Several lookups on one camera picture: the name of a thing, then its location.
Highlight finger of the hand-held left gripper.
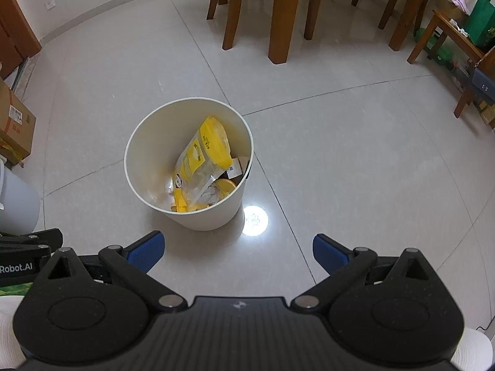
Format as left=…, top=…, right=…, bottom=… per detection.
left=0, top=228, right=64, bottom=254

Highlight white round waste bin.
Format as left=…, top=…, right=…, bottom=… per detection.
left=124, top=98, right=254, bottom=232

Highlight grey storage box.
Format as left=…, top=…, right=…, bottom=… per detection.
left=472, top=67, right=495, bottom=97

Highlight yellow paper cup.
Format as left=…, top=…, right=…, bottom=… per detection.
left=213, top=178, right=237, bottom=202

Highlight green shopping bag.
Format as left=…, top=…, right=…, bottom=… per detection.
left=464, top=0, right=495, bottom=47

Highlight low wooden bench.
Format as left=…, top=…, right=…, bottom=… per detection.
left=407, top=9, right=495, bottom=120

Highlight small tan carton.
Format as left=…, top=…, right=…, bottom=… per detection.
left=228, top=156, right=250, bottom=180

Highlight white cylindrical appliance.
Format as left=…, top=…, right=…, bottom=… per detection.
left=0, top=158, right=41, bottom=236

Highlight green printed bag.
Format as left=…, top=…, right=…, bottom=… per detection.
left=0, top=280, right=33, bottom=298

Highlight yellow snack bag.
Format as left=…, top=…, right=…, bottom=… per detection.
left=172, top=115, right=233, bottom=213

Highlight wooden door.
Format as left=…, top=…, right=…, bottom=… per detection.
left=0, top=0, right=42, bottom=80

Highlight wooden table legs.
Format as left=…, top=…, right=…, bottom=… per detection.
left=269, top=0, right=310, bottom=65

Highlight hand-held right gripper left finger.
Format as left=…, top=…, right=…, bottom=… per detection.
left=37, top=230, right=186, bottom=312

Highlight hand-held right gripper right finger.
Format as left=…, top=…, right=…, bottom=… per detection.
left=291, top=233, right=441, bottom=312

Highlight brown cardboard box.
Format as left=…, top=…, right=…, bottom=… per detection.
left=0, top=79, right=37, bottom=167

